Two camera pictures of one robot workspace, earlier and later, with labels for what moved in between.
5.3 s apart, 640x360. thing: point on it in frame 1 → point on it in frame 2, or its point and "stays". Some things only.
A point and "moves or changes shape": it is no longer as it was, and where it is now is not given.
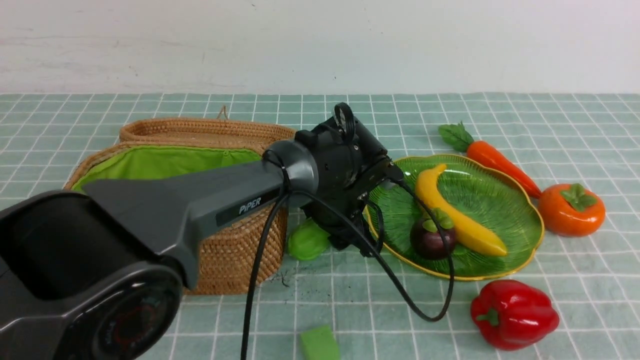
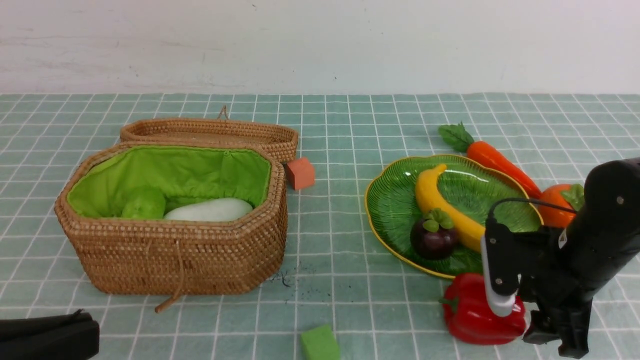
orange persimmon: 571,210 stays
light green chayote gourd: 308,240 moves or changes shape
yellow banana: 469,234 stays
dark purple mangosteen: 426,240 stays
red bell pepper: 509,315 moves or changes shape
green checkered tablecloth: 580,300 stays
